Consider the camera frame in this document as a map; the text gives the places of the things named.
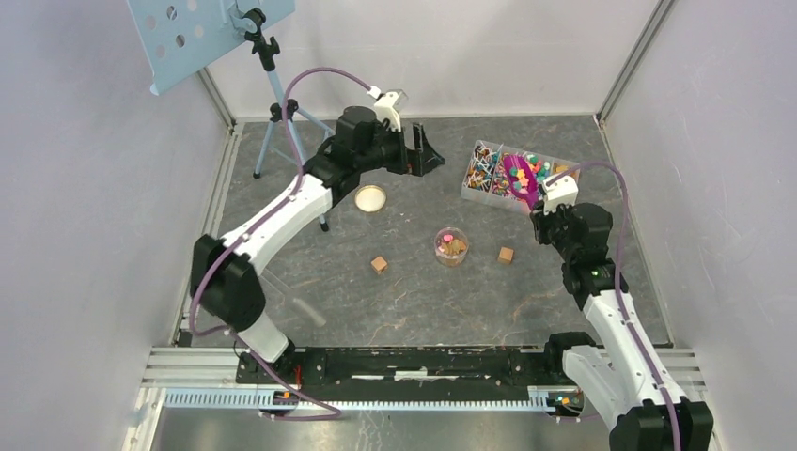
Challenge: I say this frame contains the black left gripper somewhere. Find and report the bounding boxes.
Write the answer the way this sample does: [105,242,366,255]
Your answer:
[356,120,445,179]

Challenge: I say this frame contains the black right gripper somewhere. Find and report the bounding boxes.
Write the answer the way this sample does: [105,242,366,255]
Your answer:
[530,195,577,261]

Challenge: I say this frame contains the clear compartment candy box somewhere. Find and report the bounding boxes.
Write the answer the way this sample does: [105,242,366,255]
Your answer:
[461,140,576,214]

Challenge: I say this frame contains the magenta plastic scoop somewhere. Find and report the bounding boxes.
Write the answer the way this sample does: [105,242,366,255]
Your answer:
[502,154,539,210]

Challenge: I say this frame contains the clear glass jar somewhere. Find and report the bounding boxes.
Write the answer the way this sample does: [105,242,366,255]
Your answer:
[433,227,470,267]

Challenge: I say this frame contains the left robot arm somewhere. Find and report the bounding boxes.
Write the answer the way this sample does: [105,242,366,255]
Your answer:
[189,106,445,383]

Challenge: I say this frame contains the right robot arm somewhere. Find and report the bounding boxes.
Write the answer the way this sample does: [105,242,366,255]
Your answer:
[530,201,714,450]

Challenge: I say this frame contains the gold jar lid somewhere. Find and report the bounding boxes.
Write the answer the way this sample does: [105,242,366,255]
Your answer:
[354,185,387,213]

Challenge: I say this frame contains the plain wooden cube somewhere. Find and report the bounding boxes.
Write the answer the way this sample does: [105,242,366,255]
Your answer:
[497,246,514,264]

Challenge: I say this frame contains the wooden letter cube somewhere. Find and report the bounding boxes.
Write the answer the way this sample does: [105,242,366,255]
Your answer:
[370,256,388,274]

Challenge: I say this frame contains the light blue music stand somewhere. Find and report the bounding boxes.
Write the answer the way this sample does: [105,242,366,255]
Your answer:
[126,0,354,233]

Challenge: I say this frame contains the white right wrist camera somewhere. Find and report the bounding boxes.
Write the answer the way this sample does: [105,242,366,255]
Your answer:
[540,175,579,215]

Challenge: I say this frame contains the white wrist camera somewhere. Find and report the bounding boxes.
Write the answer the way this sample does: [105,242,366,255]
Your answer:
[367,86,409,132]
[540,175,579,215]

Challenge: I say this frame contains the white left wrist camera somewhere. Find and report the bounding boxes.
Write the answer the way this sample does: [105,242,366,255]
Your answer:
[367,86,409,132]

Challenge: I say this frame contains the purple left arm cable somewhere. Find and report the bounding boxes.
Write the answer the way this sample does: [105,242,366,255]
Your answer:
[188,67,381,423]

